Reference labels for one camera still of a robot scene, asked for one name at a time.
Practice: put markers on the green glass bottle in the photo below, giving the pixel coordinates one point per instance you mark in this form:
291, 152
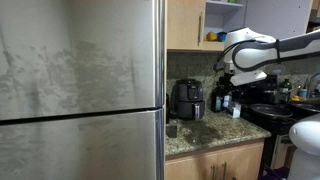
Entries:
285, 88

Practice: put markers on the wooden upper cabinet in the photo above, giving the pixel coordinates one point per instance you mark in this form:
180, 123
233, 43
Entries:
220, 15

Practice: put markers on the small dark block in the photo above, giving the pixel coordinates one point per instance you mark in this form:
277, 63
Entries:
172, 129

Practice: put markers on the green item on shelf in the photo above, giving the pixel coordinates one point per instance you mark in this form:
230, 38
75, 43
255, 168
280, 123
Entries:
232, 1

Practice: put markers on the small white box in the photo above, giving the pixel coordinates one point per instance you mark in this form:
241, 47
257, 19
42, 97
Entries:
235, 110

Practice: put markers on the grey open cabinet door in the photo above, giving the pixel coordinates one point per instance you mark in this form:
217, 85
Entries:
276, 16

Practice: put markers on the black stove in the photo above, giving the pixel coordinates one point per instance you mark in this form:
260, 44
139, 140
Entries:
266, 125

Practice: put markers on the black frying pan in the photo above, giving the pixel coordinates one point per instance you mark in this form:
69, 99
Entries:
270, 111

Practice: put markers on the wooden wall cabinet door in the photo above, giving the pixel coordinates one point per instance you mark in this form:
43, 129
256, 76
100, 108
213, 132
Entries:
183, 23

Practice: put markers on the wooden base cabinet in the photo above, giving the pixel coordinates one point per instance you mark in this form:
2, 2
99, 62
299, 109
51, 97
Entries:
240, 160

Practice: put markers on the blue box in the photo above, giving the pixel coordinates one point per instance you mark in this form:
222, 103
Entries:
222, 36

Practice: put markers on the yellow object on shelf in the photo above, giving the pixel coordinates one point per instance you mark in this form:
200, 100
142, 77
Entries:
211, 36

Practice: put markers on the dark bottle with label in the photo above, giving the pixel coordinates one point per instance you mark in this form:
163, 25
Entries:
217, 98

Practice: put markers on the black air fryer body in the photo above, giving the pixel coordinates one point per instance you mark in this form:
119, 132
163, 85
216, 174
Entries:
186, 90

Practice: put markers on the stainless steel refrigerator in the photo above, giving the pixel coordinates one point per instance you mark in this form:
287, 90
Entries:
76, 83

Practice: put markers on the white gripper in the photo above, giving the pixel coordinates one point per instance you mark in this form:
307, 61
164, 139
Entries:
248, 78

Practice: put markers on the black air fryer basket drawer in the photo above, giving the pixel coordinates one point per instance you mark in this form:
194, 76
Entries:
190, 111

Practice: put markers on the clear bottle white label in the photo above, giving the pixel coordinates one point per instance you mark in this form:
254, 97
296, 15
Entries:
227, 100

